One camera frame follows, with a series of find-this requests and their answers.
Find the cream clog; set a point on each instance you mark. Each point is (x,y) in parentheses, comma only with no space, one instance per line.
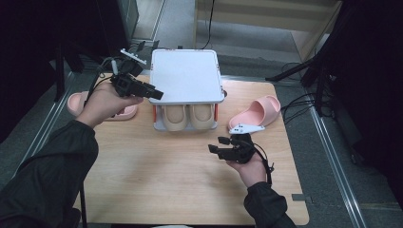
(202,116)
(175,118)

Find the black tape strip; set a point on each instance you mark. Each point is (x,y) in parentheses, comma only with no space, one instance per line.
(301,197)

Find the small dark floor bracket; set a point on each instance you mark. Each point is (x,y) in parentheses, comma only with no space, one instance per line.
(155,44)
(141,46)

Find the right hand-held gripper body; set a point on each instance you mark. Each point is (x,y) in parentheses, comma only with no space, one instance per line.
(242,150)

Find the dark cabinet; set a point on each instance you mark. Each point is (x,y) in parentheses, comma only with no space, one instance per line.
(120,22)

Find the person's right hand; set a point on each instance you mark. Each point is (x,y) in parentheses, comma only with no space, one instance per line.
(253,172)

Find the white shoe rack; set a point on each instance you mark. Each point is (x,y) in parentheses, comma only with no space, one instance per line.
(185,76)

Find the metal floor rail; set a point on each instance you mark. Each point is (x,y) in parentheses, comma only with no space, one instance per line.
(47,123)
(332,158)

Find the pink slipper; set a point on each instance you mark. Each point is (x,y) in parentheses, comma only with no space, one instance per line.
(256,110)
(73,103)

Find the black tripod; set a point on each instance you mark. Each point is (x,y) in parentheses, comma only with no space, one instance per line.
(320,82)

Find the black stand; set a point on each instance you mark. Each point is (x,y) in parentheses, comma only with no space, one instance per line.
(60,72)

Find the beige wooden platform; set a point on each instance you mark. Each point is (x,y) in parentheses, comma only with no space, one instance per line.
(269,19)

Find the black curtain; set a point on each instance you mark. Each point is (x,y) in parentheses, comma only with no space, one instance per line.
(374,79)
(22,63)

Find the person's left hand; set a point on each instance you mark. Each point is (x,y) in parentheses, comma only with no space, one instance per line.
(101,104)

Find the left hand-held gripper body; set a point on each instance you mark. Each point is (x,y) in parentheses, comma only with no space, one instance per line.
(126,84)

